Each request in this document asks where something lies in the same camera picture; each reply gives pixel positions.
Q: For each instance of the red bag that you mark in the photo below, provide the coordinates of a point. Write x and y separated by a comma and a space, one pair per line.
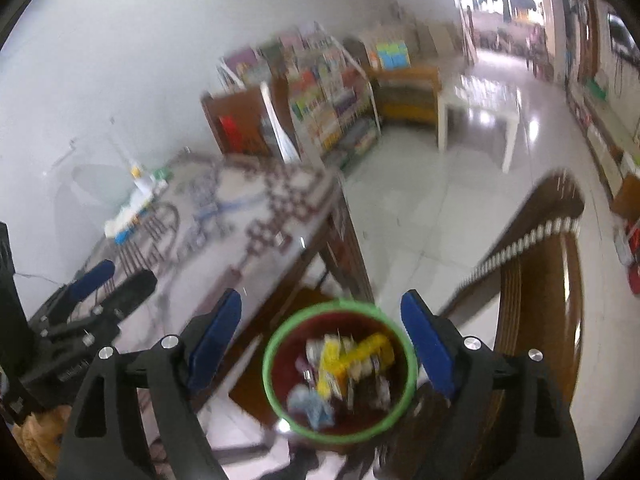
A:
231, 132

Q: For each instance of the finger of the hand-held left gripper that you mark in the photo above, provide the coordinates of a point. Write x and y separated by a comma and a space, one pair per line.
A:
135, 285
92, 275

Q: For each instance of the dark wooden chair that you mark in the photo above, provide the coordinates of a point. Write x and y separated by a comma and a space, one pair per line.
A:
240, 105

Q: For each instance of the colourful toy box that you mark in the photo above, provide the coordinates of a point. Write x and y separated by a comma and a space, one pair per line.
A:
393, 56

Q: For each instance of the yellow wooden bench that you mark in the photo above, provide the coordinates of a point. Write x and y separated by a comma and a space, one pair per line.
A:
405, 95

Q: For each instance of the wall television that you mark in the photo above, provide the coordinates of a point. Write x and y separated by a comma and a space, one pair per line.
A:
625, 37

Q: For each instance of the white plastic bag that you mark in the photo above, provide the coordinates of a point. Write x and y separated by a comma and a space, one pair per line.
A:
285, 140

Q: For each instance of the white tissue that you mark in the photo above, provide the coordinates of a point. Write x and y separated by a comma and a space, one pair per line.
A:
310, 405

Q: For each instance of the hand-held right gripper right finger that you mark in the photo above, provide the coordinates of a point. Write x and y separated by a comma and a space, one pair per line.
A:
427, 345

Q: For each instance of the grey covered sofa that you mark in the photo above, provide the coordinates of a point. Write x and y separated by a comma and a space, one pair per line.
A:
430, 35

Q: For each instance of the blue picture book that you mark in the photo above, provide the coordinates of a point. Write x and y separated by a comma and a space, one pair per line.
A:
122, 238

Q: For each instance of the green book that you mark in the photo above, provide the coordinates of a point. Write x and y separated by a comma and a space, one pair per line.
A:
162, 175

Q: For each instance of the green rimmed red bin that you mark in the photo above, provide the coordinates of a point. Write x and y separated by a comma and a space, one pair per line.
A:
380, 410

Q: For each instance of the beaded wooden chair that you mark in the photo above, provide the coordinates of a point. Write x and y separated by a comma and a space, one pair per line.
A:
540, 285

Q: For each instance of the small yellow object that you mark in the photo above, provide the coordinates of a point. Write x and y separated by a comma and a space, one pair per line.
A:
136, 171

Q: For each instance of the white book rack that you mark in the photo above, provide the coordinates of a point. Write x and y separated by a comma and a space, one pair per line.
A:
325, 95

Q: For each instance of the white desk lamp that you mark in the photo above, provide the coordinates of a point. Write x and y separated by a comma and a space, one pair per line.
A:
142, 187

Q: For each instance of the white side table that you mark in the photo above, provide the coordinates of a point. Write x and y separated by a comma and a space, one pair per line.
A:
480, 95

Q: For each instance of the wooden television cabinet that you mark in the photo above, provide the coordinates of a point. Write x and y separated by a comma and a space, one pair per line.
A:
605, 150

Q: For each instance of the white notebook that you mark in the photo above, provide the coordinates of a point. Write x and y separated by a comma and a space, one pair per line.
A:
125, 220

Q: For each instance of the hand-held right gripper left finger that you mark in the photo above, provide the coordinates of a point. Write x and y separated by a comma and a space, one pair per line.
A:
215, 340

